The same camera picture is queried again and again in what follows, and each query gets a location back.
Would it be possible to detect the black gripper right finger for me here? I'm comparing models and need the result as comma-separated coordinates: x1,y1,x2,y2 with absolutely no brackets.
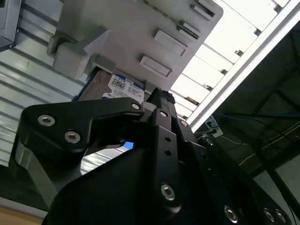
163,90,240,225

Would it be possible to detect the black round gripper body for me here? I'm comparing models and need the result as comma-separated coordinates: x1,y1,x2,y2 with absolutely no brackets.
44,137,300,225

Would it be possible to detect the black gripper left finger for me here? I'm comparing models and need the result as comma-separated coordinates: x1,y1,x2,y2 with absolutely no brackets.
8,88,184,214

